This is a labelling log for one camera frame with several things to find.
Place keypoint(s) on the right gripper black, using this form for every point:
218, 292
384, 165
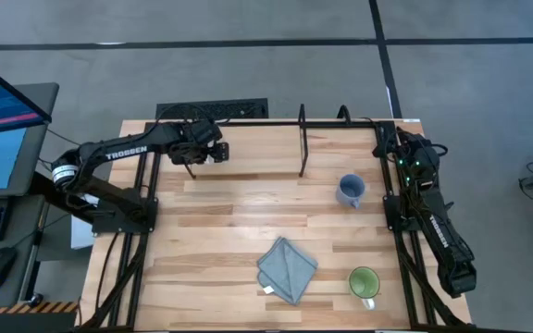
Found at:
414, 159

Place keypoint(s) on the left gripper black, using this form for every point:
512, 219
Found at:
188, 150

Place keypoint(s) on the blue-grey mug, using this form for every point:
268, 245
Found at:
350, 189

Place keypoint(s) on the mug with green interior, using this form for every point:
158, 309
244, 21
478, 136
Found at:
364, 282

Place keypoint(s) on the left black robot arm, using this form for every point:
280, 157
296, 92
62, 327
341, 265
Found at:
123, 152

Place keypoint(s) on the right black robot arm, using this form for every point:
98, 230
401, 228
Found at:
447, 240

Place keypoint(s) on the black perforated metal panel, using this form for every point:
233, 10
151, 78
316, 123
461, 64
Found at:
211, 108

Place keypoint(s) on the grey folded cloth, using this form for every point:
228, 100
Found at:
287, 270

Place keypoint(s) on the white paper sheet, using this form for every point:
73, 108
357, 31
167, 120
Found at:
80, 231

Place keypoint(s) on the black stand leg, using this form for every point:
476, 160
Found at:
53, 192

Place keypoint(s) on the grey side desk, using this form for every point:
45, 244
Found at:
16, 217

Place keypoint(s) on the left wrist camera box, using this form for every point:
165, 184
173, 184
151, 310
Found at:
204, 131

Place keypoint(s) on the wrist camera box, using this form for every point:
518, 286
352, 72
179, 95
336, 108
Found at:
204, 131
426, 159

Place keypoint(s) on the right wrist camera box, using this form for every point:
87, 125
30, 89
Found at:
426, 159

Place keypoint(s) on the black aluminium table frame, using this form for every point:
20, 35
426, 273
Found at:
266, 123

